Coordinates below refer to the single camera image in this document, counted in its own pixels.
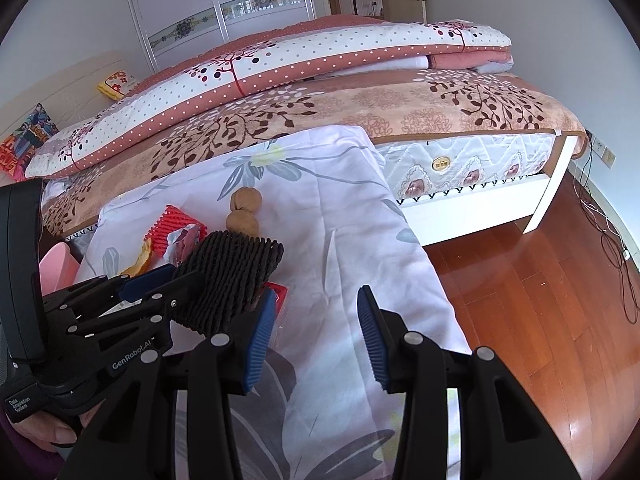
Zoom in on white sliding-door wardrobe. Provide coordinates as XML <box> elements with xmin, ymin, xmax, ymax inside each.
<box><xmin>121</xmin><ymin>0</ymin><xmax>318</xmax><ymax>73</ymax></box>

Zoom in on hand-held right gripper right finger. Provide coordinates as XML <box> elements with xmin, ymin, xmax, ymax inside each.
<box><xmin>356</xmin><ymin>285</ymin><xmax>583</xmax><ymax>480</ymax></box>

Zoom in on bed with floral bedding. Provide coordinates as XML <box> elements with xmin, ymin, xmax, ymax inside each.
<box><xmin>40</xmin><ymin>69</ymin><xmax>588</xmax><ymax>238</ymax></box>

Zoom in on pink folded blanket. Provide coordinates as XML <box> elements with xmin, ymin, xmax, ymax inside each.
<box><xmin>430</xmin><ymin>50</ymin><xmax>515</xmax><ymax>73</ymax></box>

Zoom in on white folded blanket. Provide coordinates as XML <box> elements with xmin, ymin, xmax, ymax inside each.
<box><xmin>345</xmin><ymin>54</ymin><xmax>432</xmax><ymax>78</ymax></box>

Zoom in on red white wrapper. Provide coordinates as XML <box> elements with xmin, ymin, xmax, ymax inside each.
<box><xmin>165</xmin><ymin>225</ymin><xmax>201</xmax><ymax>266</ymax></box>

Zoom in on white floral cloth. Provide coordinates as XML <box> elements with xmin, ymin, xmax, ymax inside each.
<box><xmin>75</xmin><ymin>124</ymin><xmax>473</xmax><ymax>480</ymax></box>

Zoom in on colourful patterned pillow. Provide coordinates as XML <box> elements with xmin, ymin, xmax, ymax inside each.
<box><xmin>0</xmin><ymin>103</ymin><xmax>60</xmax><ymax>183</ymax></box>

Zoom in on black foam fruit net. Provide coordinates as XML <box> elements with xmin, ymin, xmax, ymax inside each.
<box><xmin>170</xmin><ymin>230</ymin><xmax>285</xmax><ymax>336</ymax></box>

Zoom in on person's left hand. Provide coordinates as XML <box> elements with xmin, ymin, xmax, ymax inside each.
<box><xmin>12</xmin><ymin>400</ymin><xmax>108</xmax><ymax>453</ymax></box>

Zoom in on red packet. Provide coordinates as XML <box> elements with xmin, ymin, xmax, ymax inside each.
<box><xmin>264</xmin><ymin>282</ymin><xmax>290</xmax><ymax>323</ymax></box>

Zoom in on cream headboard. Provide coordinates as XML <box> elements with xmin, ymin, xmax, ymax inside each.
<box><xmin>0</xmin><ymin>50</ymin><xmax>143</xmax><ymax>131</ymax></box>

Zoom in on tangled floor cables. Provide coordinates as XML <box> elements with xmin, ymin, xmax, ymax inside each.
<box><xmin>570</xmin><ymin>132</ymin><xmax>640</xmax><ymax>323</ymax></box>

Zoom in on pink plastic bucket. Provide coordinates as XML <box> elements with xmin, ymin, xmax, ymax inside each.
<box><xmin>39</xmin><ymin>241</ymin><xmax>81</xmax><ymax>296</ymax></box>

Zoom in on yellow flowered pillow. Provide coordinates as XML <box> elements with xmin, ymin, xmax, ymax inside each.
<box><xmin>97</xmin><ymin>71</ymin><xmax>138</xmax><ymax>101</ymax></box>

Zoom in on polka-dot tree-print quilt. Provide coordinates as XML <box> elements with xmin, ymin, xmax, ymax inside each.
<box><xmin>25</xmin><ymin>20</ymin><xmax>513</xmax><ymax>179</ymax></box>

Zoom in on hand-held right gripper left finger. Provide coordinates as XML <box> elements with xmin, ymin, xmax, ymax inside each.
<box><xmin>60</xmin><ymin>287</ymin><xmax>291</xmax><ymax>480</ymax></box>

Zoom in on translucent orange plastic bag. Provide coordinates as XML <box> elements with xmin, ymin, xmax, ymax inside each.
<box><xmin>120</xmin><ymin>237</ymin><xmax>153</xmax><ymax>277</ymax></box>

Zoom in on red foam fruit net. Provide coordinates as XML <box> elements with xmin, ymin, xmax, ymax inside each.
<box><xmin>145</xmin><ymin>205</ymin><xmax>208</xmax><ymax>256</ymax></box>

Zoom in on white bed frame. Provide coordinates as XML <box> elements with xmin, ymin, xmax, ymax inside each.
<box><xmin>400</xmin><ymin>132</ymin><xmax>573</xmax><ymax>248</ymax></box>

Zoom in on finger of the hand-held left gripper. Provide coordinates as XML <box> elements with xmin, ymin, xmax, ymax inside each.
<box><xmin>42</xmin><ymin>263</ymin><xmax>177</xmax><ymax>317</ymax></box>
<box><xmin>65</xmin><ymin>269</ymin><xmax>201</xmax><ymax>341</ymax></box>

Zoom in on wall power outlet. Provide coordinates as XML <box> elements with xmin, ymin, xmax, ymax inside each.
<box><xmin>590</xmin><ymin>135</ymin><xmax>617</xmax><ymax>168</ymax></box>

